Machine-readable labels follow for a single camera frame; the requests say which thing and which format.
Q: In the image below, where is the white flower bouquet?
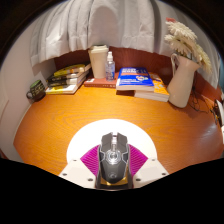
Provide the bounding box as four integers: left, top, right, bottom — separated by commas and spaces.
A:
163, 18, 213, 75

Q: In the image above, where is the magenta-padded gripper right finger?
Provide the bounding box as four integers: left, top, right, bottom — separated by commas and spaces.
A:
127, 144, 170, 188

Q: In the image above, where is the white round mouse pad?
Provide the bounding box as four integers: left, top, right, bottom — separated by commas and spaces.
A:
66, 118, 158, 174

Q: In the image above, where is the clear spray bottle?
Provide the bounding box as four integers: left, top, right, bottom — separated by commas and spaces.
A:
104, 51, 116, 82

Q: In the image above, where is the yellow orange book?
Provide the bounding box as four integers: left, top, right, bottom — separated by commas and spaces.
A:
134, 73, 171, 103

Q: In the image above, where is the grey black computer mouse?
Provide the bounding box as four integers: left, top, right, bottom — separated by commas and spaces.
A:
96, 132, 131, 190

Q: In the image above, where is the white device on stand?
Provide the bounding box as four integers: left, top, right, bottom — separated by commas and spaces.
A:
214, 99, 224, 128

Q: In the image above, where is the white lidded tumbler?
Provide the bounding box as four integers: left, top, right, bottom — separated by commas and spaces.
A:
88, 44, 110, 80

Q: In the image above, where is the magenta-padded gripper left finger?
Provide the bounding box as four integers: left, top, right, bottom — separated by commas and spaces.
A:
58, 144, 102, 189

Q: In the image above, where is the dark green mug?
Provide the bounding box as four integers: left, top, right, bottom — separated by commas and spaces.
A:
25, 79, 47, 102

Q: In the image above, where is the black covered book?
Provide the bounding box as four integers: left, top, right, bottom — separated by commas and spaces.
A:
46, 69, 89, 88

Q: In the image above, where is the yellow green covered book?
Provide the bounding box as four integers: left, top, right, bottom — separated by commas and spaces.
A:
53, 63, 92, 78

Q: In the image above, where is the white curtain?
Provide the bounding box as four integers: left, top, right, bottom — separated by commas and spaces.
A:
29, 0, 221, 89

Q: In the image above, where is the red brown book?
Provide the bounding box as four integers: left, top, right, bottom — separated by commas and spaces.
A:
83, 77, 118, 89

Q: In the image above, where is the white ceramic vase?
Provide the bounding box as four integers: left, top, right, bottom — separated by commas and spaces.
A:
166, 53, 201, 109

